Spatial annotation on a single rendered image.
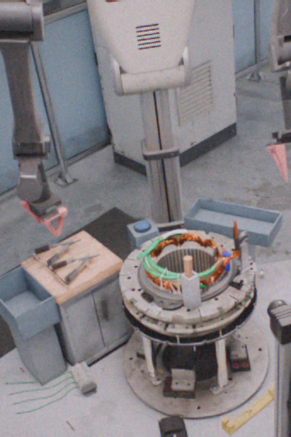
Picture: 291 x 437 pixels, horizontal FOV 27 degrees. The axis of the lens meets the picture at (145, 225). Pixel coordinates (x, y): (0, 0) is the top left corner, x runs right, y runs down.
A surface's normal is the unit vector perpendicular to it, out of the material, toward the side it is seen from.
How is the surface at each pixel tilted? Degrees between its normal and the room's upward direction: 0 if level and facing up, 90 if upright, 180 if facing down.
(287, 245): 0
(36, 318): 90
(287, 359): 90
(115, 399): 0
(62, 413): 0
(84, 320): 90
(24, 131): 118
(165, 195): 90
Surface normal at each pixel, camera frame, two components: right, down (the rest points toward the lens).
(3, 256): -0.12, -0.81
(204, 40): 0.67, 0.37
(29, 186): 0.09, 0.59
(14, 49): 0.06, 0.89
